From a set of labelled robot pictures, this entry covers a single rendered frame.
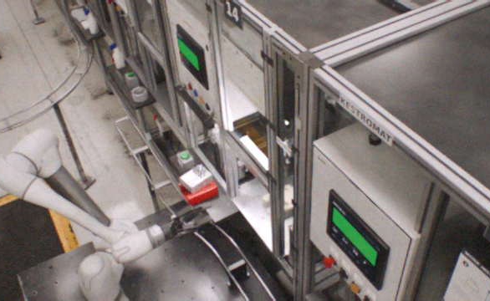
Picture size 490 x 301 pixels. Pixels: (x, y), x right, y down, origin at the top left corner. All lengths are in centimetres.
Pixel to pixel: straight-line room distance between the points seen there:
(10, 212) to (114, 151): 90
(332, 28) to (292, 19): 14
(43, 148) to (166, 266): 85
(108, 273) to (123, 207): 153
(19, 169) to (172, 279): 90
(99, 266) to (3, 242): 169
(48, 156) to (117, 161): 202
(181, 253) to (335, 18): 150
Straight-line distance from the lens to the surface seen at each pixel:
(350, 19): 170
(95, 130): 463
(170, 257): 270
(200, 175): 253
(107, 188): 409
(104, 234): 232
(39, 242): 391
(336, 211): 155
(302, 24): 167
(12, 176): 221
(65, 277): 279
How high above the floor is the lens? 283
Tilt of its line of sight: 43 degrees down
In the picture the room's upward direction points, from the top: 5 degrees counter-clockwise
